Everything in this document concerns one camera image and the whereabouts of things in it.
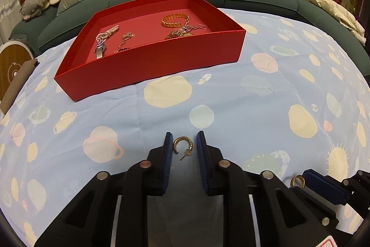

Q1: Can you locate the gold hoop earring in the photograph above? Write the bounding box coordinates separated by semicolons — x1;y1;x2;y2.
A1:
290;175;305;189
173;136;194;161

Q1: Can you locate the gold filigree pendant jewelry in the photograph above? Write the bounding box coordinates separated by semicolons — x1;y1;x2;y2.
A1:
166;25;208;40

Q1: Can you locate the light blue planet bedsheet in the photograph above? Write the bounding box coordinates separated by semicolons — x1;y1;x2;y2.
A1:
1;10;369;246

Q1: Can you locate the silver watch clasp piece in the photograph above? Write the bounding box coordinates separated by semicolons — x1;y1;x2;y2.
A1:
95;43;107;59

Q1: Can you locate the red cardboard tray box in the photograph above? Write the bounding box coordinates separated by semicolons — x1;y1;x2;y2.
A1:
55;0;246;101

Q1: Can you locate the cream satin blanket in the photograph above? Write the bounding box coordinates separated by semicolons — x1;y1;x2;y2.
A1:
308;0;366;46

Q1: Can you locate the dark green curved sofa headboard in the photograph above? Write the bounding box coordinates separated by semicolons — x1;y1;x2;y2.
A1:
9;0;369;76

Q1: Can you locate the round wooden side table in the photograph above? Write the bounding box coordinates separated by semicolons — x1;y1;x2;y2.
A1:
0;40;34;100

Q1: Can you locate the grey plush animal toy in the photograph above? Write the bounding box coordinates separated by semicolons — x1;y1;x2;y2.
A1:
20;0;50;21

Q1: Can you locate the pink pearl bracelet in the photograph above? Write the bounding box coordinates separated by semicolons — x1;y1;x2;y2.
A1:
95;24;120;45

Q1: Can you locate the amber bead bracelet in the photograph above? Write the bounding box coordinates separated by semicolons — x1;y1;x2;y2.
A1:
160;13;191;29

